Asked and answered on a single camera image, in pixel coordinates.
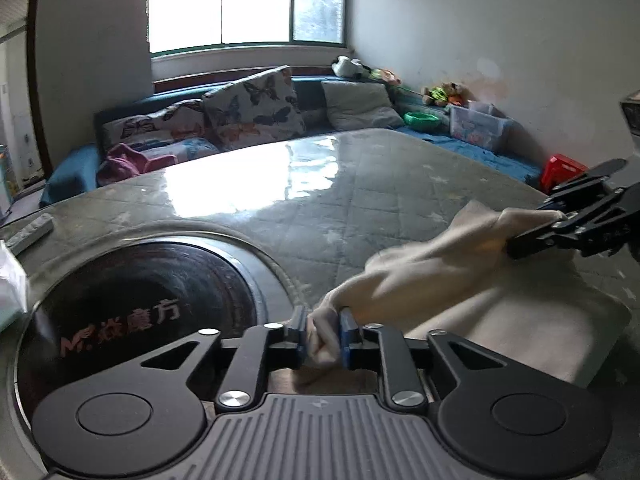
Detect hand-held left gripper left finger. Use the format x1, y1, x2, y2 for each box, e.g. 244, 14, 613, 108
107, 306, 309, 412

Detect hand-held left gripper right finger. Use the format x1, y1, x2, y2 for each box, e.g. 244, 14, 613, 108
339, 308, 543, 413

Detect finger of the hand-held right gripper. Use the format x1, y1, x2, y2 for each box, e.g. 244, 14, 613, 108
505, 185, 640, 260
537, 158, 630, 211

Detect cream sweater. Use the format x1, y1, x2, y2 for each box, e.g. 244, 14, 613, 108
299, 200, 632, 388

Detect red plastic stool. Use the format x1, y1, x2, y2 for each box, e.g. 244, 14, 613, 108
540, 155, 590, 193

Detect clear plastic storage box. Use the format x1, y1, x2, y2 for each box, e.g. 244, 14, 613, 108
448, 101, 513, 153

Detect round black induction cooktop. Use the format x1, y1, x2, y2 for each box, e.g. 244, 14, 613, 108
0, 222, 311, 480

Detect green and brown plush toys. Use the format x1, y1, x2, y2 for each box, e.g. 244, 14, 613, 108
421, 81, 470, 107

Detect green bowl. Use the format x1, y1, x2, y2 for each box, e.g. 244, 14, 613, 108
403, 111, 443, 130

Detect floral printed seat cushion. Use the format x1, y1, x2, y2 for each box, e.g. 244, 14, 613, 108
134, 136, 222, 165

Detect large butterfly print cushion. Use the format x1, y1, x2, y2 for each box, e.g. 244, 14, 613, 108
201, 65, 307, 152

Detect grey cushion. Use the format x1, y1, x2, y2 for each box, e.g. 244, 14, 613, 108
320, 80, 405, 132

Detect pink cloth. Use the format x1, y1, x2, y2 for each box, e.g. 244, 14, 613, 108
96, 142, 178, 186

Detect panda plush toy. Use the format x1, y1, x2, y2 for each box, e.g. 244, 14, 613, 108
331, 56, 373, 80

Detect flat butterfly print cushion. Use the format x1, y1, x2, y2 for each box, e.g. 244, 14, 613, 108
102, 100, 207, 147

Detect blue corner sofa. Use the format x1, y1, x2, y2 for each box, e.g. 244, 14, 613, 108
39, 75, 546, 208

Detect grey remote control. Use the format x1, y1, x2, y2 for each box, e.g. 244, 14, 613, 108
0, 213, 54, 256

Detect soft tissue pack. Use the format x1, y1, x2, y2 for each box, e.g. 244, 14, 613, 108
0, 240, 30, 333

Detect small blue cabinet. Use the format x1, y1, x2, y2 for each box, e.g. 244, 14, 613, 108
0, 144, 16, 211

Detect window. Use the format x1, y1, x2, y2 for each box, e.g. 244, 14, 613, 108
146, 0, 348, 56

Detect dark wooden door frame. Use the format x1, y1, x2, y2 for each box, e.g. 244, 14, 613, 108
27, 0, 56, 176

